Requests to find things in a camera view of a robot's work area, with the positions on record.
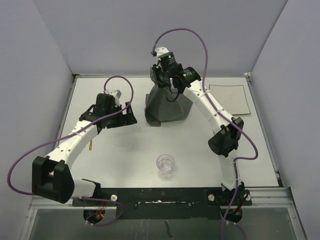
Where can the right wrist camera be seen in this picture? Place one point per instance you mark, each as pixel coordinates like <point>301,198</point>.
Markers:
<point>159,52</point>

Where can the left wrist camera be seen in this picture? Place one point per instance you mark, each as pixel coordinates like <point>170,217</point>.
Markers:
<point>115,93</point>

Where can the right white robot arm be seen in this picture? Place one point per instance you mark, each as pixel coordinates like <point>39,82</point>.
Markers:
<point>226,128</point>

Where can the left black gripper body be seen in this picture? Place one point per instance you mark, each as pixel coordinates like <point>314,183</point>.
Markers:
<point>117,120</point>

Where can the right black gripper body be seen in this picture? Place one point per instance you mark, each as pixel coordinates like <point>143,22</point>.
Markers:
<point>161,77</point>

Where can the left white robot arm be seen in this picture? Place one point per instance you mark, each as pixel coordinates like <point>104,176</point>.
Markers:
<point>51,175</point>

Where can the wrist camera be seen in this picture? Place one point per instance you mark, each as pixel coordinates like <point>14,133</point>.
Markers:
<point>115,93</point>
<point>159,52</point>

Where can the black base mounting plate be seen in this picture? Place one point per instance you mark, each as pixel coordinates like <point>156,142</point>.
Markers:
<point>171,203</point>

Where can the white square plate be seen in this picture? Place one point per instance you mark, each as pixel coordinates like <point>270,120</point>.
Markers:
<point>232,98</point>

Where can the grey cloth placemat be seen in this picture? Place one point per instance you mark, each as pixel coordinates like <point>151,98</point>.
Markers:
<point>162,107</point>

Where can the clear plastic cup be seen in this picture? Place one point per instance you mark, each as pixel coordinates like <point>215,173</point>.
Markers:
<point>165,164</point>

